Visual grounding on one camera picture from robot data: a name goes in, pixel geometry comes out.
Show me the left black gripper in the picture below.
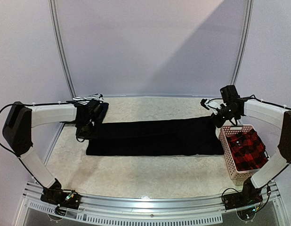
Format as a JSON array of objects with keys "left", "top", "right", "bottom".
[{"left": 76, "top": 119, "right": 99, "bottom": 140}]

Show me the black garment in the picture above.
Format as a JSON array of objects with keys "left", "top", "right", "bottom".
[{"left": 86, "top": 116, "right": 224, "bottom": 156}]

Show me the black white striped tank top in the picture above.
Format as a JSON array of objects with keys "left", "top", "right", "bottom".
[{"left": 73, "top": 94, "right": 104, "bottom": 105}]

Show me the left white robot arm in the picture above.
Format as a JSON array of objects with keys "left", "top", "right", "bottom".
[{"left": 2, "top": 99, "right": 104, "bottom": 204}]

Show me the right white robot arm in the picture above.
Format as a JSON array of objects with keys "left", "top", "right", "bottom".
[{"left": 204, "top": 85, "right": 291, "bottom": 189}]

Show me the pink perforated laundry basket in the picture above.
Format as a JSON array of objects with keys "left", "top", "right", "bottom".
[{"left": 219, "top": 124, "right": 269, "bottom": 180}]

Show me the folded blue garment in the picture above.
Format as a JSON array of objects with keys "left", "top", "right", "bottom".
[{"left": 94, "top": 102, "right": 109, "bottom": 124}]

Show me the red black plaid shirt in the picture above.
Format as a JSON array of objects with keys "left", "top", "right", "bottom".
[{"left": 226, "top": 129, "right": 268, "bottom": 171}]

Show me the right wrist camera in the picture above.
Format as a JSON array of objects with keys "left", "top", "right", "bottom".
[{"left": 200, "top": 99, "right": 221, "bottom": 115}]

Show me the right aluminium corner post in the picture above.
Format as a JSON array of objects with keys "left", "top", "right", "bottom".
[{"left": 230, "top": 0, "right": 253, "bottom": 85}]

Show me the aluminium corner post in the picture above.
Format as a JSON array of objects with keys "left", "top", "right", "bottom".
[
  {"left": 48, "top": 0, "right": 76, "bottom": 97},
  {"left": 230, "top": 0, "right": 253, "bottom": 85}
]

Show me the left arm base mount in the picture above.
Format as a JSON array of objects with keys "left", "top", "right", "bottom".
[{"left": 40, "top": 178, "right": 82, "bottom": 210}]

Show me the aluminium front rail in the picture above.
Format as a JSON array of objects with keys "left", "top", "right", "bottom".
[{"left": 15, "top": 182, "right": 289, "bottom": 226}]

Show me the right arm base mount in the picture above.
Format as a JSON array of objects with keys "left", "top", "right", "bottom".
[{"left": 221, "top": 178, "right": 271, "bottom": 213}]

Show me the left aluminium corner post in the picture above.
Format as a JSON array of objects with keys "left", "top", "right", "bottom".
[{"left": 48, "top": 0, "right": 76, "bottom": 97}]

